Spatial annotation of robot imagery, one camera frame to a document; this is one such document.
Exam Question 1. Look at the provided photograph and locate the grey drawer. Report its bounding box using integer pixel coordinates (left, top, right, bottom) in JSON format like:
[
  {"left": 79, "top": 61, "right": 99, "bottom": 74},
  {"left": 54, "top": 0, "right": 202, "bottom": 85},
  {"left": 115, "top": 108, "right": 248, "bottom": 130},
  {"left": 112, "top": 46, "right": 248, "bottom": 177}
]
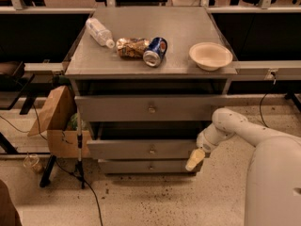
[
  {"left": 87, "top": 139, "right": 197, "bottom": 160},
  {"left": 98, "top": 159, "right": 188, "bottom": 174},
  {"left": 75, "top": 95, "right": 226, "bottom": 121}
]

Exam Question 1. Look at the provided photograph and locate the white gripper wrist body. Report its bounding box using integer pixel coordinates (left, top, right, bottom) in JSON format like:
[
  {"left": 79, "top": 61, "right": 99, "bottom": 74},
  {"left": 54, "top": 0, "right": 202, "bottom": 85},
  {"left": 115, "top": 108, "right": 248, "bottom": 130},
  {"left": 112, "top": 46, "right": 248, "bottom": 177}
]
[{"left": 197, "top": 124, "right": 221, "bottom": 153}]

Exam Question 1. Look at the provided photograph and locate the grey drawer cabinet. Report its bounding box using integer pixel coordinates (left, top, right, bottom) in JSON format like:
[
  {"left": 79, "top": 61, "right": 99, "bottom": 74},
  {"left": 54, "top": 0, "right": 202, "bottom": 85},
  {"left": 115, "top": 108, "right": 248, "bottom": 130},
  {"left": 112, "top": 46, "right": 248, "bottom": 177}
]
[{"left": 64, "top": 6, "right": 238, "bottom": 177}]

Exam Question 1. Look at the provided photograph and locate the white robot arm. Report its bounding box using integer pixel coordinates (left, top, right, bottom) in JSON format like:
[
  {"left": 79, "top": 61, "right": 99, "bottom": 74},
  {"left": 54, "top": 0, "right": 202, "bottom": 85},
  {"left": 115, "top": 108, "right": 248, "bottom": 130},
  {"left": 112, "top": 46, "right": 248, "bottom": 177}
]
[{"left": 185, "top": 108, "right": 301, "bottom": 226}]

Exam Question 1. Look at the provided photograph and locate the crumpled snack bag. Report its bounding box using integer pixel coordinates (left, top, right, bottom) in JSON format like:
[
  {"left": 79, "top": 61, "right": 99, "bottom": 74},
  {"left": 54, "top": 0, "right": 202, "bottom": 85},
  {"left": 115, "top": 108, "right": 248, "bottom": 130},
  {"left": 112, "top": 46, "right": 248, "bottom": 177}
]
[{"left": 116, "top": 38, "right": 150, "bottom": 58}]

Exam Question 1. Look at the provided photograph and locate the clear plastic water bottle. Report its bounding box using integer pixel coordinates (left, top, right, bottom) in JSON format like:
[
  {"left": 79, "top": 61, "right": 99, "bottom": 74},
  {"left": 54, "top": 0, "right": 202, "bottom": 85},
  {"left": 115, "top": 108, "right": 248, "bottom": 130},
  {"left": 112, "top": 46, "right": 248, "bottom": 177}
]
[{"left": 86, "top": 18, "right": 115, "bottom": 49}]

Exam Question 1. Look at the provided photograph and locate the black tripod stand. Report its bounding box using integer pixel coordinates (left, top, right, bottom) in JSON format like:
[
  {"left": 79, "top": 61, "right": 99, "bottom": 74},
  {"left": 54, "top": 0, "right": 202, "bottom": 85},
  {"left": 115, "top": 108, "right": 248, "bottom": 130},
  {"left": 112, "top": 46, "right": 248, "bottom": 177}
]
[{"left": 75, "top": 112, "right": 85, "bottom": 189}]

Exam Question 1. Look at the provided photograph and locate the clear plastic cup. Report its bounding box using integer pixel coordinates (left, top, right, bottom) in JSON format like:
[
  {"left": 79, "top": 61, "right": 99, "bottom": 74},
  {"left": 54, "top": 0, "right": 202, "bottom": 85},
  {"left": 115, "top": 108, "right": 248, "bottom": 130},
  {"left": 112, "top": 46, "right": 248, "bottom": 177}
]
[{"left": 24, "top": 153, "right": 44, "bottom": 173}]

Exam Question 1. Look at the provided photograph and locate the grey bottom drawer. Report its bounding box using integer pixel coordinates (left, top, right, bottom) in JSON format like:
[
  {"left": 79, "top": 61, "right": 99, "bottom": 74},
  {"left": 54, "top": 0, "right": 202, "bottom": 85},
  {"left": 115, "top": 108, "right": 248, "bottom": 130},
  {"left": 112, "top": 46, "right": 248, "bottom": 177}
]
[{"left": 98, "top": 159, "right": 188, "bottom": 174}]

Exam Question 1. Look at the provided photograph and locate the blue soda can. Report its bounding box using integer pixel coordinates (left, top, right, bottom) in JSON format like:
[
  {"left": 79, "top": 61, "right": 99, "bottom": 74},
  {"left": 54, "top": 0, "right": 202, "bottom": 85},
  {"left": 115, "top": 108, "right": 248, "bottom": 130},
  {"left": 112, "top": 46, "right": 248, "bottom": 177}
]
[{"left": 143, "top": 37, "right": 167, "bottom": 67}]

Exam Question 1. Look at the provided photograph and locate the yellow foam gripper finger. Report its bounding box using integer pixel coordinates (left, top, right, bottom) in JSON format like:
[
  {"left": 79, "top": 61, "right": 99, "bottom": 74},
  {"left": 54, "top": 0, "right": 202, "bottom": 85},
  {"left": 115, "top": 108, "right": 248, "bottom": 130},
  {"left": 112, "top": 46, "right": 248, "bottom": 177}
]
[{"left": 185, "top": 149, "right": 205, "bottom": 171}]

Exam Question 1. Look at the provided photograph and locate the brown cardboard box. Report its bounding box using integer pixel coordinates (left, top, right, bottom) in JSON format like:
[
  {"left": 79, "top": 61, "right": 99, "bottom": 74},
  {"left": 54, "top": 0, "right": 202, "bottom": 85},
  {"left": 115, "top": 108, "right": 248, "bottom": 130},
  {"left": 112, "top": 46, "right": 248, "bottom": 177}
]
[{"left": 27, "top": 86, "right": 78, "bottom": 158}]

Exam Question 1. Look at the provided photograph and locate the black floor cable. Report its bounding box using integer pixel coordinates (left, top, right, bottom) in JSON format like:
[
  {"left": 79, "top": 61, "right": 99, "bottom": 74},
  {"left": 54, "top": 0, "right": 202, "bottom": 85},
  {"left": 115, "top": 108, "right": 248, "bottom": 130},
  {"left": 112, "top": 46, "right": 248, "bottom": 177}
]
[{"left": 31, "top": 104, "right": 104, "bottom": 226}]

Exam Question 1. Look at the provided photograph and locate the black cable right side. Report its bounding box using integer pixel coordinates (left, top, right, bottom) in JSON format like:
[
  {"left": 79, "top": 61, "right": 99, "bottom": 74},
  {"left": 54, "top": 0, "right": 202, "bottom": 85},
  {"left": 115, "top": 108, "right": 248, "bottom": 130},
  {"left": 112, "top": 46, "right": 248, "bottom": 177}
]
[{"left": 258, "top": 75, "right": 277, "bottom": 129}]

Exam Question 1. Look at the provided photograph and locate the grey top drawer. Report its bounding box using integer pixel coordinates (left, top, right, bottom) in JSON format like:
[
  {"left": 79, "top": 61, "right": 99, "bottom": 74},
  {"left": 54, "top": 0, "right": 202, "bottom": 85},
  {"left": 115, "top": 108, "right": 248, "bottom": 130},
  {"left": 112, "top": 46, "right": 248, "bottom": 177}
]
[{"left": 75, "top": 95, "right": 226, "bottom": 121}]

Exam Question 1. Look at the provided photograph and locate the white paper bowl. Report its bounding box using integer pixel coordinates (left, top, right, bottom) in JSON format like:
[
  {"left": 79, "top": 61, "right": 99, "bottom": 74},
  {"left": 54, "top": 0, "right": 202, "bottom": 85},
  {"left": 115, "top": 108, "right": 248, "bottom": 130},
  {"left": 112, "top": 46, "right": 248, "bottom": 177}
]
[{"left": 189, "top": 42, "right": 233, "bottom": 72}]

